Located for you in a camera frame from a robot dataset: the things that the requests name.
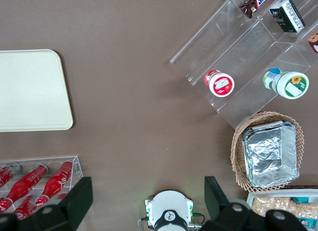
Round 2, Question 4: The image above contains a Snickers chocolate bar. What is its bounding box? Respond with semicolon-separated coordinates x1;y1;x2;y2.
239;0;277;19

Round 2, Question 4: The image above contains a red strawberry yogurt cup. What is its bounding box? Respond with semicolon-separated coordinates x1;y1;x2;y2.
204;69;236;97

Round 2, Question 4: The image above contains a brown red snack package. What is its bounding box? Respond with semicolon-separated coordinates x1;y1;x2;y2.
308;31;318;54

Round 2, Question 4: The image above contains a green white yogurt bottle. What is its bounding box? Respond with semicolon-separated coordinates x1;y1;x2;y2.
262;68;310;100

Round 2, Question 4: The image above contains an aluminium foil container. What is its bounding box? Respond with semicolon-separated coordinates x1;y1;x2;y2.
241;120;301;188

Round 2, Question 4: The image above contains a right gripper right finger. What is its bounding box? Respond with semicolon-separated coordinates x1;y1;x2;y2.
201;176;318;231

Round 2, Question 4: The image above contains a clear acrylic stepped shelf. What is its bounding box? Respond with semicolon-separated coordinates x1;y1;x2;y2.
169;0;318;130

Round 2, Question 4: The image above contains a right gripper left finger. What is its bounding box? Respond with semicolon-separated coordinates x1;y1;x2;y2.
0;176;94;231

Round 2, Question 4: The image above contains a cream plastic tray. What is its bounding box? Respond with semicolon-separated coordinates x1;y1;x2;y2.
0;49;74;133

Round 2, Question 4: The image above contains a red cola bottle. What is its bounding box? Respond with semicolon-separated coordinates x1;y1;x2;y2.
36;160;74;208
0;163;22;192
12;195;38;222
0;198;13;214
0;163;49;211

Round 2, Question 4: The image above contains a clear acrylic bottle box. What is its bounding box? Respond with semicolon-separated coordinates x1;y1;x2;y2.
0;155;84;209

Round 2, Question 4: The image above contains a puffed rice snack pack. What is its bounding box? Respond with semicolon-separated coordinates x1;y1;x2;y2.
251;195;292;217
288;202;318;220

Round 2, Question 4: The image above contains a white snack tray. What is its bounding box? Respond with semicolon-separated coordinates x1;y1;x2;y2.
245;188;318;231

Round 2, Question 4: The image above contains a woven wicker basket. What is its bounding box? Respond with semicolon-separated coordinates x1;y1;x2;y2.
231;111;305;193

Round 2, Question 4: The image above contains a teal snack package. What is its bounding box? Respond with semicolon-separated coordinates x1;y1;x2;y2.
291;196;310;205

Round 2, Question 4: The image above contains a grey cable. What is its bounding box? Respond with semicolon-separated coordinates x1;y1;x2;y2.
137;217;150;231

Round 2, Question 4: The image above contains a black drink carton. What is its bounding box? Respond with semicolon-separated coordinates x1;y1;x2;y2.
269;0;306;33

